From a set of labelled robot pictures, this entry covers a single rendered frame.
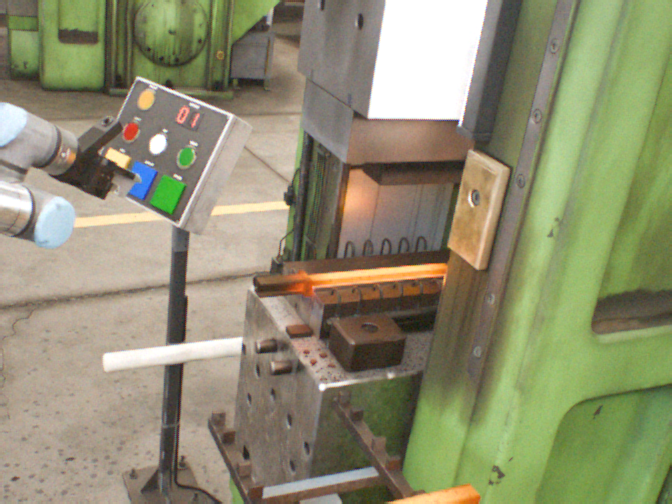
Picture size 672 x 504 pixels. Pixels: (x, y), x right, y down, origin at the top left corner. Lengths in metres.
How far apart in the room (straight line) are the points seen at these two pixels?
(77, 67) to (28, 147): 4.77
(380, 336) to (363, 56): 0.49
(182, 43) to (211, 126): 4.47
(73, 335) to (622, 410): 2.22
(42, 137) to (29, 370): 1.60
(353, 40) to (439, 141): 0.25
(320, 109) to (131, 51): 4.86
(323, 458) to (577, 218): 0.66
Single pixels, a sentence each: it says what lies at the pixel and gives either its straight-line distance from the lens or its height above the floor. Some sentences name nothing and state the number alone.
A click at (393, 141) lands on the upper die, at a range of 1.46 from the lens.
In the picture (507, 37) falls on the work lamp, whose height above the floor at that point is 1.54.
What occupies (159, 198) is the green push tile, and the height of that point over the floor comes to 1.00.
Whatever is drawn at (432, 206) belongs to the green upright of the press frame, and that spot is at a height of 1.06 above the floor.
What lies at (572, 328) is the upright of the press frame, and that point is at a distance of 1.30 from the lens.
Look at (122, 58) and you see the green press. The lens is 6.34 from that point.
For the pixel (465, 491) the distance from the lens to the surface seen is 1.19.
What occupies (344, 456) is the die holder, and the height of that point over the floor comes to 0.75.
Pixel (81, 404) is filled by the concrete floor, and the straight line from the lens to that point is 2.92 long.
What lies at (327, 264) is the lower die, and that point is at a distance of 1.72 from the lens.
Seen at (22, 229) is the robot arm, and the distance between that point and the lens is 1.47.
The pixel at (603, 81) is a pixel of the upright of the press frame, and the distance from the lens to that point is 1.14.
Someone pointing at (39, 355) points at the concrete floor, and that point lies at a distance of 3.18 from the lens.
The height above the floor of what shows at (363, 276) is 1.01.
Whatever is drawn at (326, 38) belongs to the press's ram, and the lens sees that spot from 1.50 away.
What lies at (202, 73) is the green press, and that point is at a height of 0.18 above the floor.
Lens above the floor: 1.72
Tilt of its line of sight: 25 degrees down
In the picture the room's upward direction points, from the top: 9 degrees clockwise
